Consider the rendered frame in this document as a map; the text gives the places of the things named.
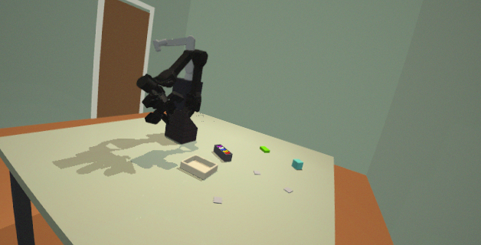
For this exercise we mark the beige shallow rectangular tray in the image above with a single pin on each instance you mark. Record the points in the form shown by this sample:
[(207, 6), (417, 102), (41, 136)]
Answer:
[(198, 166)]

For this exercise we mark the teal cube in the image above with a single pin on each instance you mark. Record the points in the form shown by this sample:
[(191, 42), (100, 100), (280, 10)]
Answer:
[(297, 164)]

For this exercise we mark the lime green flat block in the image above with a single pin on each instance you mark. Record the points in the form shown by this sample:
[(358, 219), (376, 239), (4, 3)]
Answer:
[(264, 149)]

